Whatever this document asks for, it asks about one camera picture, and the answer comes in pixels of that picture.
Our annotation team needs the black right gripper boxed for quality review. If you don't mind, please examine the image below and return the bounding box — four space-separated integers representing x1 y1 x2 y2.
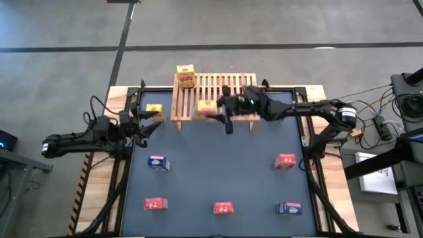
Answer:
210 85 265 135

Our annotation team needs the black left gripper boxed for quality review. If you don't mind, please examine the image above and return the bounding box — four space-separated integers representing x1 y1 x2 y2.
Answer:
127 101 166 149

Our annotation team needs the yellow Corn Pops cereal box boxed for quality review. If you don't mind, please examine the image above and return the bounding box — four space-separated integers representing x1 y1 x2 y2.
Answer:
176 63 196 89
197 99 218 118
145 103 165 124

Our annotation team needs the blue Frosted Flakes cereal box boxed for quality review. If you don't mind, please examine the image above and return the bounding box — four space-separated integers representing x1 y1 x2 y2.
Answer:
276 202 303 216
147 155 172 172

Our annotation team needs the red Froot Loops cereal box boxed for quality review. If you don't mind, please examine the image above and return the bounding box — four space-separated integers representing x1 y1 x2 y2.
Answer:
273 153 297 171
143 197 169 212
213 202 235 216

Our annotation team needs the wooden slatted shelf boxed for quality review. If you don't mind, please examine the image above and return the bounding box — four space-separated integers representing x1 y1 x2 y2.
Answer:
170 73 261 133

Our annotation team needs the yellow black hazard tape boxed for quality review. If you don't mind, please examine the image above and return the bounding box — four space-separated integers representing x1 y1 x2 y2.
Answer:
67 152 92 236

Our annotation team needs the grey desk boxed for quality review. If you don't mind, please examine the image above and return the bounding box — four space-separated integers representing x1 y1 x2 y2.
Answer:
0 148 54 238

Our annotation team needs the black electronic device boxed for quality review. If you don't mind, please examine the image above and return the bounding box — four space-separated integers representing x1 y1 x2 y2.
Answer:
0 129 19 152

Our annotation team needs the black metal beam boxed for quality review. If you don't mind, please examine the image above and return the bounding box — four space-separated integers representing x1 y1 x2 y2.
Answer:
343 137 423 180

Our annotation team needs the black power strip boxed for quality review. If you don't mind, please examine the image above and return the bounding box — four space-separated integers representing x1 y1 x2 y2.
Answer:
373 115 393 140

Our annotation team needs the white board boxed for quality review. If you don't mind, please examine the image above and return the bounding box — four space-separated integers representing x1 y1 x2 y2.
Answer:
354 151 399 196

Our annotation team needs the grey equipment stand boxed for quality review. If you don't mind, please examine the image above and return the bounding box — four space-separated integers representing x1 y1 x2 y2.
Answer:
389 67 423 133

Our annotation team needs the black table frame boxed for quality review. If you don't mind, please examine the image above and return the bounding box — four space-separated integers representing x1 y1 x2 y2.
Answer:
79 79 360 238

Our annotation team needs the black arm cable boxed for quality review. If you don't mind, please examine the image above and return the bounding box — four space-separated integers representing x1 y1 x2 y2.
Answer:
82 95 112 128

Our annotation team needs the grey cable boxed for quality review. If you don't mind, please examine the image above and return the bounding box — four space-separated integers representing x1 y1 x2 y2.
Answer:
330 84 394 102

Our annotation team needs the black cable coil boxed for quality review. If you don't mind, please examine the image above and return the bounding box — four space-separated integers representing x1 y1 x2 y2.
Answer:
395 94 423 122

